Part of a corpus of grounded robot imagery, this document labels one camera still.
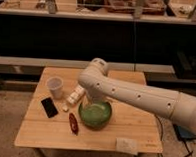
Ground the green bowl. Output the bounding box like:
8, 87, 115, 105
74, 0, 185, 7
78, 101, 113, 129

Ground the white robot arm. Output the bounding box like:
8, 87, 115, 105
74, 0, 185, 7
78, 58, 196, 157

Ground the wooden table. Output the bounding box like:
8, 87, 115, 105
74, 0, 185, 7
13, 64, 169, 157

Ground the black power adapter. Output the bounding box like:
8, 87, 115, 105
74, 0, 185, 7
174, 125, 196, 141

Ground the clear plastic cup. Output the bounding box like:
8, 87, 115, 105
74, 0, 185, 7
46, 76, 63, 100

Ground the white cylindrical bottle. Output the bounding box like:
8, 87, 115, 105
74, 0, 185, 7
66, 85, 85, 105

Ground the red pepper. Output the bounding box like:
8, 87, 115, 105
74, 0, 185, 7
69, 112, 79, 135

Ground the small white cap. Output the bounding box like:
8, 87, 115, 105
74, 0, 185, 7
63, 105, 69, 112

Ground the black smartphone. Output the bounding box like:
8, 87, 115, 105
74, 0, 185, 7
41, 97, 58, 118

